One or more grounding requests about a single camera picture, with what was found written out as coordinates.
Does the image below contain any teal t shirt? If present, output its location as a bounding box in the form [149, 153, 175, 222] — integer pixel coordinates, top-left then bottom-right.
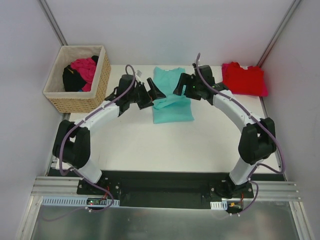
[152, 67, 194, 124]

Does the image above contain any red t shirt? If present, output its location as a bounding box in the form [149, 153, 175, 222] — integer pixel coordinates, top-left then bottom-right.
[221, 61, 270, 98]

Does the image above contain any wicker basket with liner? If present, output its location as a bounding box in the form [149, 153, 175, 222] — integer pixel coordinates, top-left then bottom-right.
[43, 45, 111, 113]

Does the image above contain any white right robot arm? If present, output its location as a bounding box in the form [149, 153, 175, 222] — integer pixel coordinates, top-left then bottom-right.
[173, 65, 277, 199]

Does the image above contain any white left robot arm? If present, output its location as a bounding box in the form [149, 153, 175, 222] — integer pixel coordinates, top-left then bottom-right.
[52, 74, 166, 195]

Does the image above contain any magenta t shirt in basket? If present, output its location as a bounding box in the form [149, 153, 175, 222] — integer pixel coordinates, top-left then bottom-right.
[70, 55, 99, 92]

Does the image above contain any black t shirt in basket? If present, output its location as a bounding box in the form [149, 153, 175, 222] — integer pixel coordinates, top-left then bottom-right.
[62, 64, 85, 92]

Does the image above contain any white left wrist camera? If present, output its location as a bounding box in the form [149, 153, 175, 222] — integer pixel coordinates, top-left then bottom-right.
[135, 70, 142, 78]

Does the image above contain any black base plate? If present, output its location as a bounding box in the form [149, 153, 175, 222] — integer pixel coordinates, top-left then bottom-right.
[76, 170, 254, 209]

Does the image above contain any right aluminium frame post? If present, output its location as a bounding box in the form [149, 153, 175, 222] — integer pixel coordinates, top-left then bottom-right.
[256, 0, 304, 68]

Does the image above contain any aluminium frame post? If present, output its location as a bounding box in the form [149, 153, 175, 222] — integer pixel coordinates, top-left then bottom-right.
[37, 0, 68, 46]
[256, 0, 304, 68]

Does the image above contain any right white cable duct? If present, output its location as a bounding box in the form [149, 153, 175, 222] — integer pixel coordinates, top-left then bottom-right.
[210, 200, 228, 211]

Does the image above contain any white cable duct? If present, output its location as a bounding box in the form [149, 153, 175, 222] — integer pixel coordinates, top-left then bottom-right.
[210, 200, 228, 211]
[42, 196, 120, 208]

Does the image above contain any left aluminium frame post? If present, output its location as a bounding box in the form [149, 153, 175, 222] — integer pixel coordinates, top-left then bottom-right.
[37, 0, 68, 46]

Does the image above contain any left white cable duct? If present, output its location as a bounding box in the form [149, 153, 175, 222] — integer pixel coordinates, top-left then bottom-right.
[42, 196, 120, 208]

